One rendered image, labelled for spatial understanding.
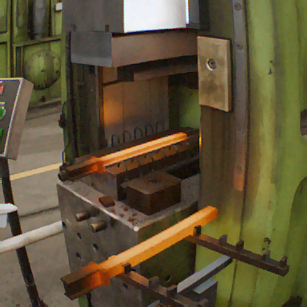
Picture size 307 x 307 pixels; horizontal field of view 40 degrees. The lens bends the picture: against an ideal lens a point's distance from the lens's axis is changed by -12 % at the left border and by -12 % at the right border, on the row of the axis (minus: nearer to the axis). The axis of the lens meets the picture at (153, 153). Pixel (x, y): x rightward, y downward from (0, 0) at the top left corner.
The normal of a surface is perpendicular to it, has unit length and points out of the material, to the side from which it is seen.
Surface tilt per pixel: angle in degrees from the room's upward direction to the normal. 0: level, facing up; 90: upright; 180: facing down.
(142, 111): 90
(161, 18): 90
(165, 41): 90
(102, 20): 90
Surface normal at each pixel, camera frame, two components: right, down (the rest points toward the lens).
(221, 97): -0.75, 0.25
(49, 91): 0.45, 0.31
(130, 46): 0.67, 0.25
